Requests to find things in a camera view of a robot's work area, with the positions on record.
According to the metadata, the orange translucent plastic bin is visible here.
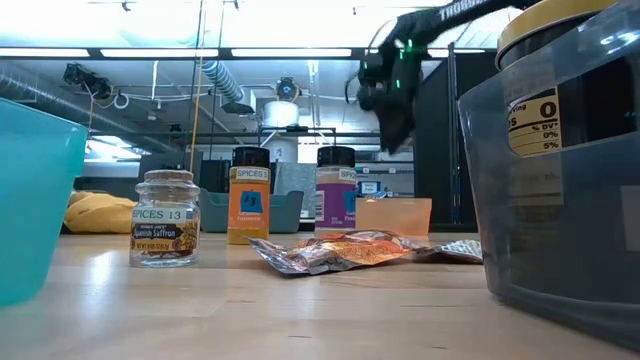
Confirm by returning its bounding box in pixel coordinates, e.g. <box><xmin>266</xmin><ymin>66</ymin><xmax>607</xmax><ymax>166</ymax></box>
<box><xmin>354</xmin><ymin>197</ymin><xmax>433</xmax><ymax>239</ymax></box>

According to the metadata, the teal plastic bin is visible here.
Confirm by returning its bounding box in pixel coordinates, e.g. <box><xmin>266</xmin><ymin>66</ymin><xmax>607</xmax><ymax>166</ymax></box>
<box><xmin>0</xmin><ymin>97</ymin><xmax>90</xmax><ymax>308</ymax></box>

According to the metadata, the blue-grey plastic bin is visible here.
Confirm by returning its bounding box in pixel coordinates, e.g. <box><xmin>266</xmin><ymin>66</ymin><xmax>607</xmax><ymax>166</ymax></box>
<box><xmin>198</xmin><ymin>188</ymin><xmax>305</xmax><ymax>234</ymax></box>

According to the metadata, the small cork-top saffron jar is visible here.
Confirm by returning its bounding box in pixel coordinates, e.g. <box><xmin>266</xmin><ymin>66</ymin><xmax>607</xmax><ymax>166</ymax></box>
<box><xmin>128</xmin><ymin>169</ymin><xmax>202</xmax><ymax>269</ymax></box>

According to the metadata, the grey translucent plastic bin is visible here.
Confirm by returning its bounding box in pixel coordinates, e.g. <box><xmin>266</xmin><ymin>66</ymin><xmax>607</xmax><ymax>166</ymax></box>
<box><xmin>457</xmin><ymin>0</ymin><xmax>640</xmax><ymax>352</ymax></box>

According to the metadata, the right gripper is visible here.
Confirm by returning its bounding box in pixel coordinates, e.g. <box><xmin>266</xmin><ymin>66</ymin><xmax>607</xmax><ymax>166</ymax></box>
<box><xmin>356</xmin><ymin>22</ymin><xmax>429</xmax><ymax>156</ymax></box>

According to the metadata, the black-lid purple-label spice jar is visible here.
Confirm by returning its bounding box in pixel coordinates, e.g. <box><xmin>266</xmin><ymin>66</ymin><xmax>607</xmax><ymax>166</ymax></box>
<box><xmin>313</xmin><ymin>145</ymin><xmax>359</xmax><ymax>238</ymax></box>

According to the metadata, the round black ceiling device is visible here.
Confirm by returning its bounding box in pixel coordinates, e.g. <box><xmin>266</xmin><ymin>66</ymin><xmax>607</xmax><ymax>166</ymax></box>
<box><xmin>275</xmin><ymin>76</ymin><xmax>302</xmax><ymax>103</ymax></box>

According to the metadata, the flexible ribbed duct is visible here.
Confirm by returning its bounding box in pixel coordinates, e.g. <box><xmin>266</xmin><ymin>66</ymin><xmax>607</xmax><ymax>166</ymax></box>
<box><xmin>201</xmin><ymin>59</ymin><xmax>247</xmax><ymax>104</ymax></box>

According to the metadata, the yellow cloth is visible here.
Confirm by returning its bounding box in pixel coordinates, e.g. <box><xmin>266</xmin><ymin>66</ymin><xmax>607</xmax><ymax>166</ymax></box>
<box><xmin>63</xmin><ymin>191</ymin><xmax>137</xmax><ymax>235</ymax></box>

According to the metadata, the yellow-lid dark spice jar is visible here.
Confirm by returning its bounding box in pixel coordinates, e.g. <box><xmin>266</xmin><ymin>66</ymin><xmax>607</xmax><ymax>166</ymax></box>
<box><xmin>494</xmin><ymin>0</ymin><xmax>640</xmax><ymax>211</ymax></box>

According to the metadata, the black-lid orange-label turmeric jar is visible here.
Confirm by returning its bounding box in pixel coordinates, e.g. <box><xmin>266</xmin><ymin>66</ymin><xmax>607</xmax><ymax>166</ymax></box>
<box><xmin>227</xmin><ymin>146</ymin><xmax>272</xmax><ymax>246</ymax></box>

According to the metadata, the white cylindrical tank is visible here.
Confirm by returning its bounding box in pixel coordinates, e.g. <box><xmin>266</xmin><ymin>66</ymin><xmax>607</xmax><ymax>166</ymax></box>
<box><xmin>263</xmin><ymin>99</ymin><xmax>300</xmax><ymax>129</ymax></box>

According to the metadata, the dark grey cabinet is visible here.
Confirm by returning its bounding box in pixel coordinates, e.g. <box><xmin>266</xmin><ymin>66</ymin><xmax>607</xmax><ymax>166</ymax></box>
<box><xmin>138</xmin><ymin>152</ymin><xmax>204</xmax><ymax>194</ymax></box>

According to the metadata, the orange foil spice packet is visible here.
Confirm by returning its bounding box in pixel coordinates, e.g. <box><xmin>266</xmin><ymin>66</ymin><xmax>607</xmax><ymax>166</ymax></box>
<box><xmin>247</xmin><ymin>229</ymin><xmax>436</xmax><ymax>277</ymax></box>

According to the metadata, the large silver ceiling duct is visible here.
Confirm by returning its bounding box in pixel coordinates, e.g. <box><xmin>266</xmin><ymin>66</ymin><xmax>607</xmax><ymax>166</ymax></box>
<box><xmin>0</xmin><ymin>62</ymin><xmax>172</xmax><ymax>154</ymax></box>

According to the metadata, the black hanging ceiling device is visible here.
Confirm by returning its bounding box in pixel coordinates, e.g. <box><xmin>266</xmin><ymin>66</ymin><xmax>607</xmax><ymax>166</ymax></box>
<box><xmin>62</xmin><ymin>63</ymin><xmax>114</xmax><ymax>102</ymax></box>

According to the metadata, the black partition wall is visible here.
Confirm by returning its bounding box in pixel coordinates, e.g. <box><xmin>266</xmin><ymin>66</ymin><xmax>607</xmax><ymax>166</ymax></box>
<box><xmin>413</xmin><ymin>49</ymin><xmax>497</xmax><ymax>227</ymax></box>

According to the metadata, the silver foil packet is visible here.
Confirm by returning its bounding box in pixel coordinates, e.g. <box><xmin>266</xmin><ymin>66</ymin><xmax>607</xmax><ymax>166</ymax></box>
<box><xmin>414</xmin><ymin>238</ymin><xmax>485</xmax><ymax>266</ymax></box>

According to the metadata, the yellow hanging cord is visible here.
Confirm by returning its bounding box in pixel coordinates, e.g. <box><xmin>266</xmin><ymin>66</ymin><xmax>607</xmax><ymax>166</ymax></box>
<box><xmin>188</xmin><ymin>0</ymin><xmax>207</xmax><ymax>174</ymax></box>

